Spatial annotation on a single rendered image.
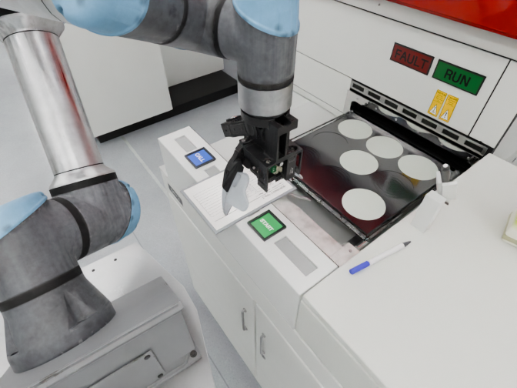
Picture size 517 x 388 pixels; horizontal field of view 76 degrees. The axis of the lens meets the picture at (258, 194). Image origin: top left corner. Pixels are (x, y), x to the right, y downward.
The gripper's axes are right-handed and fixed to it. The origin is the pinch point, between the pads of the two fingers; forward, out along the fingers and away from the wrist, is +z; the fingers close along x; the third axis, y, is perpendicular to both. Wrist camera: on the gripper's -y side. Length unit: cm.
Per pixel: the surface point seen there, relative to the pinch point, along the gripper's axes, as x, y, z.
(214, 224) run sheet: -8.1, -3.3, 6.1
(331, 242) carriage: 12.6, 10.5, 14.3
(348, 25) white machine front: 58, -32, -10
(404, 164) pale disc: 45.2, 5.1, 12.3
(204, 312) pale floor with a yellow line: -6, -33, 102
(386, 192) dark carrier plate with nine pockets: 33.1, 8.8, 12.4
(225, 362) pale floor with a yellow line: -10, -9, 102
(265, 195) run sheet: 4.7, -3.3, 6.0
